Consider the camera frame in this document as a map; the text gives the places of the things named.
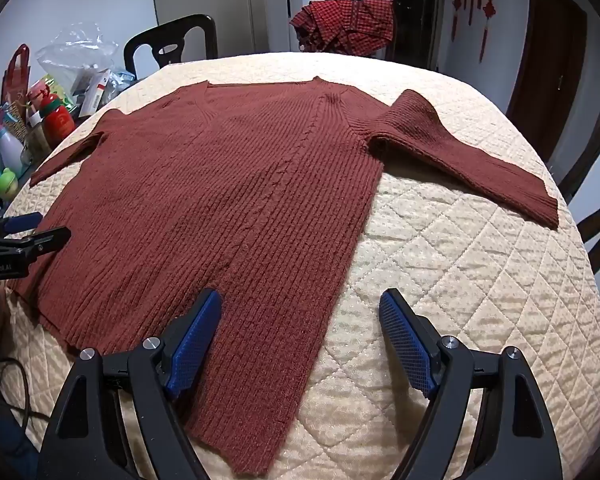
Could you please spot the rust red knitted sweater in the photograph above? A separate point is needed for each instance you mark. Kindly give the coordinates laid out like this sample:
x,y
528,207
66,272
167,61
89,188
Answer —
x,y
220,200

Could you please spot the red checked shirt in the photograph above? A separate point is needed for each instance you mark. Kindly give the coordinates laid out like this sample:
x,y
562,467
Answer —
x,y
350,22

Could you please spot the white box with red label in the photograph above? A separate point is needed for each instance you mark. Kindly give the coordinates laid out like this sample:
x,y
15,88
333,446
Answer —
x,y
94,92

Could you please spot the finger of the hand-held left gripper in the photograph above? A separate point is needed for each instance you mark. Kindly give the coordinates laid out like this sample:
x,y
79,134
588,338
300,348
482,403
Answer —
x,y
45,241
20,222

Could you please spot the green frog toy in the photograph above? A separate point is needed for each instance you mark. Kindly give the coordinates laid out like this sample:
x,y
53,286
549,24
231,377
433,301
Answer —
x,y
6,185

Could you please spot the black wooden chair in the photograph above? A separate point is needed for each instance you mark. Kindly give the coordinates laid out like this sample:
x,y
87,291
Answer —
x,y
595,225

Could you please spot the red gift bag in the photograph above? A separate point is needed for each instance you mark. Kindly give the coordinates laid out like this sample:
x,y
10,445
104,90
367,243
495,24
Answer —
x,y
15,85

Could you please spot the beige quilted blanket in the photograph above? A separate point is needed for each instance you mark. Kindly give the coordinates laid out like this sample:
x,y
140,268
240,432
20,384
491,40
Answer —
x,y
455,285

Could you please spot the black chair with oval cutout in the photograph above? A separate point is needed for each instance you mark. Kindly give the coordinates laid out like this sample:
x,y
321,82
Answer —
x,y
145,45

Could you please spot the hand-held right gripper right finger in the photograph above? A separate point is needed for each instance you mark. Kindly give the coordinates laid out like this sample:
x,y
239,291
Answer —
x,y
405,340

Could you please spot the clear plastic bag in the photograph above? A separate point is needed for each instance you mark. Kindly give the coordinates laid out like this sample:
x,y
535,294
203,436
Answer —
x,y
75,55

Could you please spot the white bottle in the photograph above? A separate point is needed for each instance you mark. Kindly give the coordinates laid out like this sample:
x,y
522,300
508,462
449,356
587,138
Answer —
x,y
9,145

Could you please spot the brown wooden door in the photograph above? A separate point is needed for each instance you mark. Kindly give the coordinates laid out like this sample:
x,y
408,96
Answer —
x,y
545,50

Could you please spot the red bottle with green cap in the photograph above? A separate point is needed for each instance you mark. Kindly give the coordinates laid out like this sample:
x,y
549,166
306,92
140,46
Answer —
x,y
57,122

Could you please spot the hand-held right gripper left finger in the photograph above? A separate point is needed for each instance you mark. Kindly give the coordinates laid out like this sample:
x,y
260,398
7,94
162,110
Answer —
x,y
192,345

